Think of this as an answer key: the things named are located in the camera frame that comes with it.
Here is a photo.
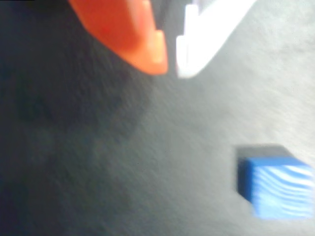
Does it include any blue cube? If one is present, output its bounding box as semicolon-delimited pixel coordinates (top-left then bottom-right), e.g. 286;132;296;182
237;156;315;220

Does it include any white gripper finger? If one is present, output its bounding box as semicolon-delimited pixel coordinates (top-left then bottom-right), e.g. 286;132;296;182
175;0;259;79

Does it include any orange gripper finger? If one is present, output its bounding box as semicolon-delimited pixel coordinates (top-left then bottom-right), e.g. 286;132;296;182
68;0;169;76

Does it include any black felt mat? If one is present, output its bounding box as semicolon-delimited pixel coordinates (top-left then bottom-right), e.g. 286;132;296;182
0;0;315;236

